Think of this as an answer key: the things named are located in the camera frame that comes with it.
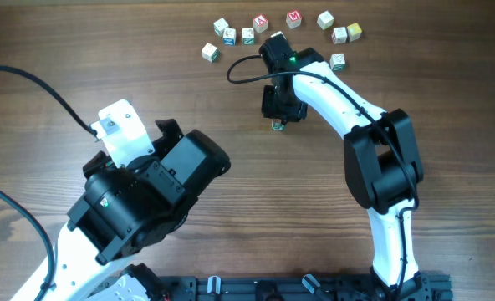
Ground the tree picture green block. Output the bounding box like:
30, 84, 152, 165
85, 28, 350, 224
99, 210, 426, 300
272, 121, 286, 131

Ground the plant picture wooden block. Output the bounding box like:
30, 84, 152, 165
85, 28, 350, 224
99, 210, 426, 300
270, 31, 284, 38

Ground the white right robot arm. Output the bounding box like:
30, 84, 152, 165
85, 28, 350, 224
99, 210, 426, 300
259, 35, 423, 288

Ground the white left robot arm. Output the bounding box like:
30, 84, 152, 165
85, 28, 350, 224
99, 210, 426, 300
14, 119, 231, 300

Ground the green V letter block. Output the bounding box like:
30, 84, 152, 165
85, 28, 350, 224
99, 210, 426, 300
329, 54, 346, 71

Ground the green N letter block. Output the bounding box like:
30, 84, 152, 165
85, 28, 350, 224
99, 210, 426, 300
242, 28, 255, 45

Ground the red A letter block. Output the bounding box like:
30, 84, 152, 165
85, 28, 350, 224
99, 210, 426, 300
253, 14, 268, 33

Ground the blue letter block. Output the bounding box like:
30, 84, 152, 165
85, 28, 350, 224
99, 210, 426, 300
222, 28, 237, 46

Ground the red M letter block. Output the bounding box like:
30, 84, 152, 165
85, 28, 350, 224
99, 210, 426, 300
286, 10, 303, 28

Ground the green Z letter block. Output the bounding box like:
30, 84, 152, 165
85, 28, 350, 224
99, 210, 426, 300
202, 43, 219, 63

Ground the leaf picture red block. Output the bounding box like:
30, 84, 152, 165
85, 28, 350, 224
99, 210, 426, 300
331, 27, 348, 44

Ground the plain white wooden block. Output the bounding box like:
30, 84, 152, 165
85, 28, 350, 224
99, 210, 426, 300
213, 18, 229, 37

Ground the yellow top wooden block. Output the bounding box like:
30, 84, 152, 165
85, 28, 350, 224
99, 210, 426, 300
346, 23, 362, 42

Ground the yellow green ring block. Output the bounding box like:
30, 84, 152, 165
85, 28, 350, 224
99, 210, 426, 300
317, 11, 334, 30

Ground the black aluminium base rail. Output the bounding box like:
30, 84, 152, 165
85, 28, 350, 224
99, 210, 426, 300
153, 274, 454, 301

